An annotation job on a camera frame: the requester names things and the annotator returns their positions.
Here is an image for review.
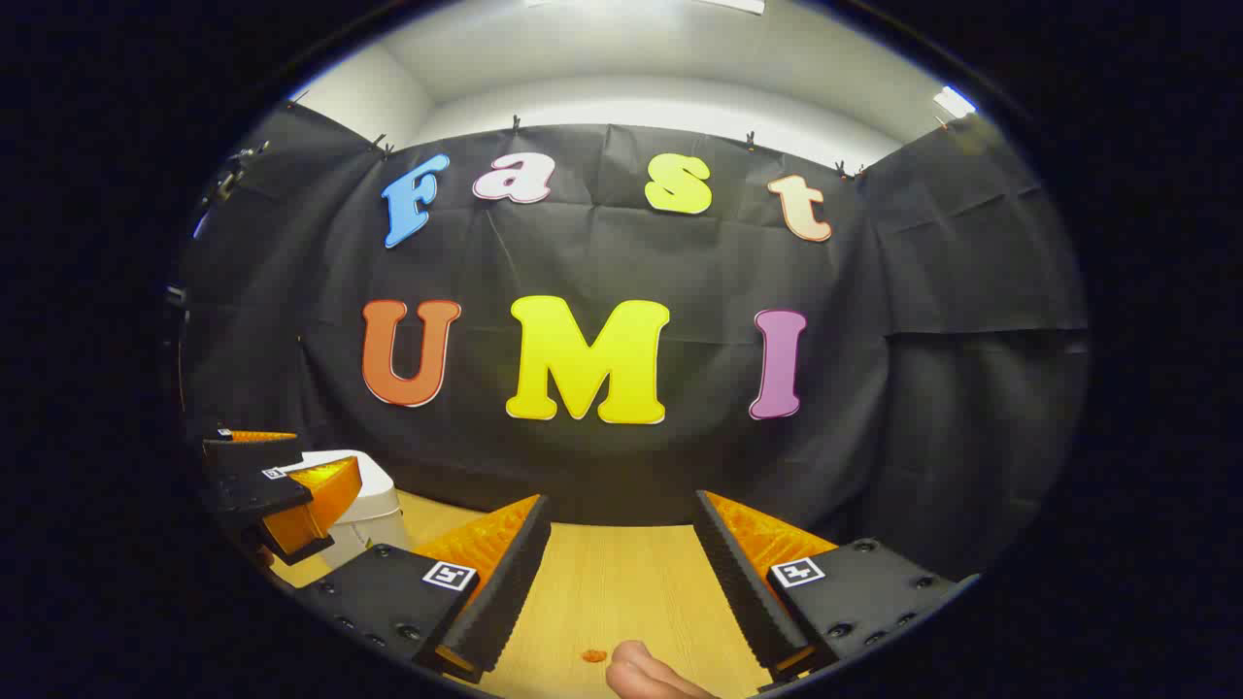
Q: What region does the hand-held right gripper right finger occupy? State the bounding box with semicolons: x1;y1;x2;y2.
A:
692;490;982;692

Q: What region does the black backdrop cloth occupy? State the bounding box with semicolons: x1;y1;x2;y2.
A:
178;102;1091;583

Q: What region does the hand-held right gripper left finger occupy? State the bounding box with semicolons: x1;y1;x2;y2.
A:
291;493;553;685

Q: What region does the wooden desktop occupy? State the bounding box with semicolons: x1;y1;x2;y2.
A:
267;490;778;699

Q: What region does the white desktop garbage bin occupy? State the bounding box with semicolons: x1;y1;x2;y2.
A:
301;449;409;570

